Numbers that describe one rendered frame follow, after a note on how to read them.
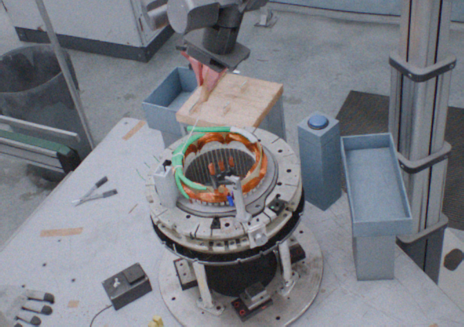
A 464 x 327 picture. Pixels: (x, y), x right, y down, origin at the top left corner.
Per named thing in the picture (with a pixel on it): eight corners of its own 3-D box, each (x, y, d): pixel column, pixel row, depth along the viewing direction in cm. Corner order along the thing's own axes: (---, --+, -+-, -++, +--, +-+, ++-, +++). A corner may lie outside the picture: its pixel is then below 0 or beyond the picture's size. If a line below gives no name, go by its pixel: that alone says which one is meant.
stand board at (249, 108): (177, 121, 153) (175, 114, 151) (214, 77, 164) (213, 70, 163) (249, 139, 144) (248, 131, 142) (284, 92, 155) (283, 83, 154)
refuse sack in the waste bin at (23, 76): (-6, 146, 293) (-39, 85, 270) (45, 97, 317) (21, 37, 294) (59, 163, 277) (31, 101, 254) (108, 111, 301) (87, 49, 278)
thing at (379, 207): (406, 308, 136) (413, 219, 117) (354, 310, 137) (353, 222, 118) (387, 220, 154) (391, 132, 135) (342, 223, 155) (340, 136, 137)
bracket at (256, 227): (246, 241, 120) (243, 223, 117) (263, 234, 121) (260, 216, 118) (250, 248, 119) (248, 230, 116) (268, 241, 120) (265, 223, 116)
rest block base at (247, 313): (230, 305, 139) (230, 302, 138) (261, 288, 142) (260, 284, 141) (242, 322, 136) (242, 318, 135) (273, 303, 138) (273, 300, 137)
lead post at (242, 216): (247, 225, 117) (239, 181, 110) (235, 220, 118) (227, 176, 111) (252, 218, 118) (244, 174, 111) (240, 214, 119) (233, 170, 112)
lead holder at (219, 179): (211, 189, 112) (208, 175, 110) (220, 173, 115) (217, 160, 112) (230, 193, 111) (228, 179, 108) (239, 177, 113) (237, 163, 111)
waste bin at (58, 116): (12, 178, 307) (-36, 85, 270) (59, 130, 330) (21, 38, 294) (73, 196, 291) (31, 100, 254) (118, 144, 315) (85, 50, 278)
